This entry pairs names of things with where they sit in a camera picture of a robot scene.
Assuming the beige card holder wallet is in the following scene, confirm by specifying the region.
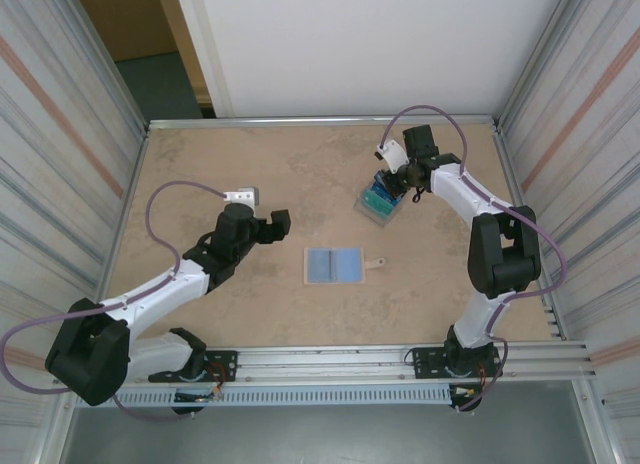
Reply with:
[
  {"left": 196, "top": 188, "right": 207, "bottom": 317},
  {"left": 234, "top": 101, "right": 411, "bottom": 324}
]
[{"left": 303, "top": 245, "right": 388, "bottom": 286}]

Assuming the teal credit card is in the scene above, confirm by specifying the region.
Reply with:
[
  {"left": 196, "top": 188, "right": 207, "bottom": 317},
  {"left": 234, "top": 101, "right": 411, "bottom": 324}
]
[{"left": 360, "top": 188, "right": 401, "bottom": 218}]

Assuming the clear acrylic card stand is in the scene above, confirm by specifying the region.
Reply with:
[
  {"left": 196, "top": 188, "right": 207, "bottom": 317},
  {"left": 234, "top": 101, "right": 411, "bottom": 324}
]
[{"left": 353, "top": 169, "right": 405, "bottom": 229}]

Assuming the brown wooden door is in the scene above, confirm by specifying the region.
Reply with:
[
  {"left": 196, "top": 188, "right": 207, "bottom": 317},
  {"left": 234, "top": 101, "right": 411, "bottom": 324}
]
[{"left": 72, "top": 0, "right": 179, "bottom": 63}]

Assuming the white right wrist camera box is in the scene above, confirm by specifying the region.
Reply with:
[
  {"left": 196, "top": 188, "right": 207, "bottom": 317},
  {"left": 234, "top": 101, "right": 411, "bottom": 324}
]
[{"left": 374, "top": 138, "right": 407, "bottom": 174}]

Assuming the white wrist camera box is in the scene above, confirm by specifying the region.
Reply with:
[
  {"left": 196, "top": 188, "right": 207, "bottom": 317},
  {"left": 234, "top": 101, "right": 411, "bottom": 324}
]
[
  {"left": 222, "top": 186, "right": 261, "bottom": 209},
  {"left": 374, "top": 138, "right": 407, "bottom": 174}
]

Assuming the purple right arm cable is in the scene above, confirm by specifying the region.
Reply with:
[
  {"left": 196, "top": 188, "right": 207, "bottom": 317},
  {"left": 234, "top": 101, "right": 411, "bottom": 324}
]
[{"left": 380, "top": 103, "right": 570, "bottom": 414}]

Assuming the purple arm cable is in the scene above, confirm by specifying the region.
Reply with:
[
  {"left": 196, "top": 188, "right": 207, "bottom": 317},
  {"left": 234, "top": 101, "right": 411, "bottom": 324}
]
[
  {"left": 0, "top": 181, "right": 229, "bottom": 424},
  {"left": 380, "top": 103, "right": 570, "bottom": 414}
]

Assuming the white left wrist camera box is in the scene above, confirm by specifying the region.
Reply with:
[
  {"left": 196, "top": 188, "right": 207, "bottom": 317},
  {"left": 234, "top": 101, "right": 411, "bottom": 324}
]
[{"left": 222, "top": 186, "right": 261, "bottom": 209}]

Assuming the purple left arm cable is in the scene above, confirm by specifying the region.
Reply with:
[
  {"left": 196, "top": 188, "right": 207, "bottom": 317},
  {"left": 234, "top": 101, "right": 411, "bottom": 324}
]
[{"left": 0, "top": 181, "right": 229, "bottom": 424}]

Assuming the aluminium table side rail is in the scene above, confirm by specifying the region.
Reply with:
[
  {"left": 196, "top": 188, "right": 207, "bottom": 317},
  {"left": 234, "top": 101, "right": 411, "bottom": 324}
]
[{"left": 492, "top": 123, "right": 569, "bottom": 341}]

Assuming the aluminium table end rail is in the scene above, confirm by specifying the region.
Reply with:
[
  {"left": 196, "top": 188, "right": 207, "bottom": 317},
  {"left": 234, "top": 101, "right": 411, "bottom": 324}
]
[{"left": 147, "top": 114, "right": 501, "bottom": 131}]

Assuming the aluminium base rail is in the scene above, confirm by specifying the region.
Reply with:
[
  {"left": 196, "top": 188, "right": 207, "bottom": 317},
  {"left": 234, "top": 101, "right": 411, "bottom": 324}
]
[{"left": 58, "top": 341, "right": 599, "bottom": 385}]

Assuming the grey slotted cable duct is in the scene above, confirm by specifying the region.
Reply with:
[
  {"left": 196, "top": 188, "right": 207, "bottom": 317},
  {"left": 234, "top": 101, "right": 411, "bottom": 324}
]
[{"left": 73, "top": 387, "right": 454, "bottom": 409}]

